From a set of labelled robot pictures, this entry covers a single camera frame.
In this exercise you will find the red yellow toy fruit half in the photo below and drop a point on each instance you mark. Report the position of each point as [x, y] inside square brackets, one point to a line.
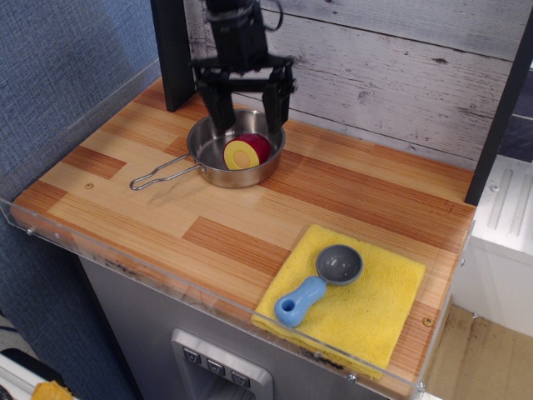
[246, 151]

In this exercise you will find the black post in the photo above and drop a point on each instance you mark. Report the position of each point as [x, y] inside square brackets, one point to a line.
[504, 111]
[170, 24]

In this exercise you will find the silver button panel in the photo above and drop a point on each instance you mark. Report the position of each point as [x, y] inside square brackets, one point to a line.
[216, 366]

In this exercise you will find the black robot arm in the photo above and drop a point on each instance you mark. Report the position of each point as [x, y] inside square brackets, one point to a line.
[236, 7]

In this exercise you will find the clear acrylic guard rail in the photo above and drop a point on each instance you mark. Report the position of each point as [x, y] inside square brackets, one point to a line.
[77, 129]

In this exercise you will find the black right post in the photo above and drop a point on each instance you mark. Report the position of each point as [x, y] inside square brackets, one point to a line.
[504, 111]

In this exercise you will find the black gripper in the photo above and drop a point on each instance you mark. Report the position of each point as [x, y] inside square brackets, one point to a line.
[243, 64]

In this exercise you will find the yellow black object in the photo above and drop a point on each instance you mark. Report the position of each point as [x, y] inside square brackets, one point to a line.
[22, 373]

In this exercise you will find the yellow cloth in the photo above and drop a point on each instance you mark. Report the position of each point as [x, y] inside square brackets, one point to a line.
[356, 326]

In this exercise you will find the white ribbed sink unit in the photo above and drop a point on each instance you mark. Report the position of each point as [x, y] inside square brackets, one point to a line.
[494, 279]

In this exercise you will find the stainless steel pot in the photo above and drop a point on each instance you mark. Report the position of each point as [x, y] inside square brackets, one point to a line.
[205, 145]

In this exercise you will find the grey blue toy scoop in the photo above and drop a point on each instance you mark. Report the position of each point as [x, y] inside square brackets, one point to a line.
[337, 265]

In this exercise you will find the black left post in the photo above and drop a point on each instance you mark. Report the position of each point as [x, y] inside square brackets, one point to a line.
[170, 24]

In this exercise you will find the grey toy cabinet front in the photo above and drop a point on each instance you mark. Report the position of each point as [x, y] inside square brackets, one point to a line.
[143, 320]

